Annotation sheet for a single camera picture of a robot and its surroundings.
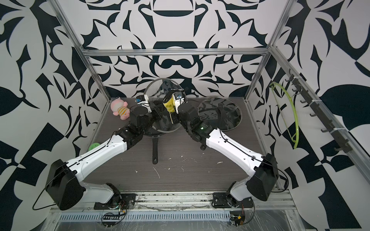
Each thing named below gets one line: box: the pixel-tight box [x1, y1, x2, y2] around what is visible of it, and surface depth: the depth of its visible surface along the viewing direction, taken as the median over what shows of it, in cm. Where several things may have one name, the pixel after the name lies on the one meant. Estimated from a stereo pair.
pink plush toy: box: [110, 96, 131, 121], surface depth 109 cm
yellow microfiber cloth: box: [162, 93, 176, 114], surface depth 71 cm
